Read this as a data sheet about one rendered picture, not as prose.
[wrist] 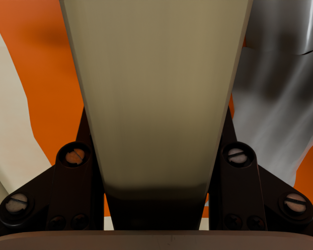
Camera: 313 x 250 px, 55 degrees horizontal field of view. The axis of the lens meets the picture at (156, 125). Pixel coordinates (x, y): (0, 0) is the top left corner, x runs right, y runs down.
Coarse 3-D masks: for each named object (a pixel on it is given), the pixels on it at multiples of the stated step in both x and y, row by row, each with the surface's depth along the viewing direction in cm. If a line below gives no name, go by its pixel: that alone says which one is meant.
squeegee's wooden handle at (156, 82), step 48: (96, 0) 4; (144, 0) 4; (192, 0) 4; (240, 0) 4; (96, 48) 5; (144, 48) 5; (192, 48) 5; (240, 48) 5; (96, 96) 5; (144, 96) 5; (192, 96) 5; (96, 144) 7; (144, 144) 6; (192, 144) 6; (144, 192) 8; (192, 192) 8
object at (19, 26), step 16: (0, 0) 15; (16, 0) 15; (32, 0) 15; (48, 0) 15; (0, 16) 15; (16, 16) 15; (32, 16) 15; (48, 16) 15; (0, 32) 16; (16, 32) 16; (32, 32) 16; (48, 32) 16; (64, 32) 16
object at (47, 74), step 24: (24, 48) 17; (48, 48) 17; (24, 72) 18; (48, 72) 18; (72, 72) 18; (48, 96) 19; (72, 96) 19; (48, 120) 21; (72, 120) 21; (48, 144) 23; (312, 168) 25; (312, 192) 28
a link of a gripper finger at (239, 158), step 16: (224, 144) 10; (240, 144) 10; (224, 160) 9; (240, 160) 10; (256, 160) 9; (224, 176) 9; (240, 176) 9; (256, 176) 9; (224, 192) 9; (240, 192) 9; (256, 192) 9; (224, 208) 8; (240, 208) 8; (256, 208) 8; (224, 224) 8; (240, 224) 8; (256, 224) 8
